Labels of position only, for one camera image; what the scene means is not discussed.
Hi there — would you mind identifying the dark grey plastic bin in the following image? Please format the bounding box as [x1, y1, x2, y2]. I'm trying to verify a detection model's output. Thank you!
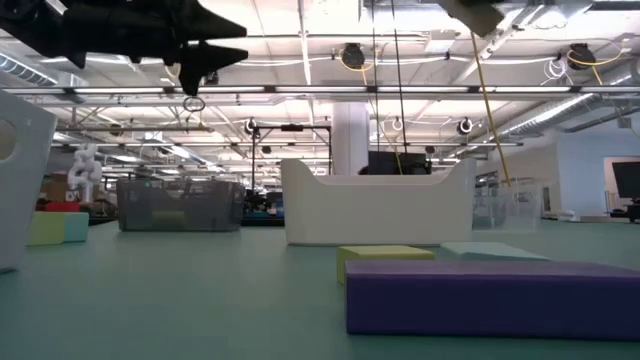
[115, 178, 246, 233]

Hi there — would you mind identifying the black hanging cable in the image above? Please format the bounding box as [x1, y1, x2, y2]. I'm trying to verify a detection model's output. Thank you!
[389, 0, 409, 162]

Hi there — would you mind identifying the small yellow cube block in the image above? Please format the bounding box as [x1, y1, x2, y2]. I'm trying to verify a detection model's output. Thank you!
[335, 244, 436, 285]

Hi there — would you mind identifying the yellow rectangular block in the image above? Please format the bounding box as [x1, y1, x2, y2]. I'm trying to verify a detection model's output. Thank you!
[27, 211, 69, 247]

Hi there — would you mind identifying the yellow hanging cable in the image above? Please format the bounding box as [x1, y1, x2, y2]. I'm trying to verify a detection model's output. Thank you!
[469, 30, 513, 189]

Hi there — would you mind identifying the white plastic bin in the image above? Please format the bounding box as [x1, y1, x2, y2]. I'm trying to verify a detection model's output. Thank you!
[279, 158, 478, 247]

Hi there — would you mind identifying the teal cube block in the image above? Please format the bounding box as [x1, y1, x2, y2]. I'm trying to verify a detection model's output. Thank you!
[63, 211, 90, 244]

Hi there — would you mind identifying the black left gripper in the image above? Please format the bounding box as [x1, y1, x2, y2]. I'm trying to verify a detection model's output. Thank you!
[59, 0, 250, 98]

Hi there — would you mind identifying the black monitor pair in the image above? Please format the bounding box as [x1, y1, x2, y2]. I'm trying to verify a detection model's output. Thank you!
[368, 151, 433, 176]

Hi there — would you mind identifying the silver ceiling duct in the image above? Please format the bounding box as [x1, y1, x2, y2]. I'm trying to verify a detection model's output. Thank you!
[494, 59, 640, 142]

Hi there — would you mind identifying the black wall monitor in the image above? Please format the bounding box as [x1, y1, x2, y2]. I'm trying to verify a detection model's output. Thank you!
[611, 160, 640, 200]

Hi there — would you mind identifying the light grey plastic bin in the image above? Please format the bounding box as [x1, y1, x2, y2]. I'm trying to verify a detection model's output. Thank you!
[0, 89, 59, 274]

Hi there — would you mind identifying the long orange block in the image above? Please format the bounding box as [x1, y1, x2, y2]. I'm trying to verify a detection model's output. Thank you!
[439, 0, 506, 39]

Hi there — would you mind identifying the clear plastic bin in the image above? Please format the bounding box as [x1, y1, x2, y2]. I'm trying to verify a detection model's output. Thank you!
[472, 180, 546, 234]

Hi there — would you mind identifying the thin black cable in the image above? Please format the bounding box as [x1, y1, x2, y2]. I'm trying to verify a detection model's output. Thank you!
[369, 0, 380, 154]

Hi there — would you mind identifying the black background frame rig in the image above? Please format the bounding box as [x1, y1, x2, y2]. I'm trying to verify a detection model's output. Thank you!
[249, 123, 334, 194]

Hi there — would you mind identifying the green table mat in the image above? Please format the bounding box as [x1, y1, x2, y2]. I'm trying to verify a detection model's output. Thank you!
[0, 219, 640, 360]

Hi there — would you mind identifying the red background object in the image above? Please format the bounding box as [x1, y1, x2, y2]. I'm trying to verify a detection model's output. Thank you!
[35, 200, 82, 213]

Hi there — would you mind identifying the yellow cylinder block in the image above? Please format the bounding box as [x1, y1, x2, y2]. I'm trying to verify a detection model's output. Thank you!
[151, 210, 187, 231]

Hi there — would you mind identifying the long ceiling light bar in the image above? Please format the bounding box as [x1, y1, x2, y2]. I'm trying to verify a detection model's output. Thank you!
[0, 84, 640, 96]

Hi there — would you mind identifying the long teal block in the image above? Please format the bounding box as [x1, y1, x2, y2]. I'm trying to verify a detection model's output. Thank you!
[439, 241, 551, 262]

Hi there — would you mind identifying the cardboard box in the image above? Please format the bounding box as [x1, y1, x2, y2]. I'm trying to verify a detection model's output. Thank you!
[42, 173, 76, 203]

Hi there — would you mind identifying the white building pillar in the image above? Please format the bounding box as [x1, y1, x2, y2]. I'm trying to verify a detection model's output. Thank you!
[331, 102, 371, 176]

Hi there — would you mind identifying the purple rectangular block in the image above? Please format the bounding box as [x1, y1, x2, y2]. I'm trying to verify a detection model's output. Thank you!
[344, 259, 640, 343]

